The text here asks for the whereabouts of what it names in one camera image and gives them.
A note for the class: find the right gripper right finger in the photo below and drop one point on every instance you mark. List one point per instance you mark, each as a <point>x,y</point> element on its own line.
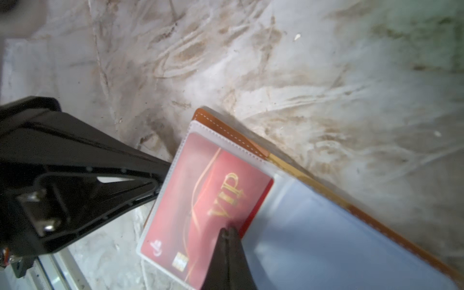
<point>239,274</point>

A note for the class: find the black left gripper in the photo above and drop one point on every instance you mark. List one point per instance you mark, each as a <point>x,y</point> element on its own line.
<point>62,177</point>

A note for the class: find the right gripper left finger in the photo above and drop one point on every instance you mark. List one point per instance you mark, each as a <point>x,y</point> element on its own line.
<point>217,277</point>

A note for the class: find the brown leather card holder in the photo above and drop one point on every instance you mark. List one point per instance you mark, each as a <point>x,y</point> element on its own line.
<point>305,236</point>

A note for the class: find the red VIP card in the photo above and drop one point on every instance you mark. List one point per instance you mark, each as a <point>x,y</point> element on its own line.
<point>209,188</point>

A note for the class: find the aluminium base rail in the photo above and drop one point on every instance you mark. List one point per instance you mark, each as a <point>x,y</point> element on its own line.
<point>57,271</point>

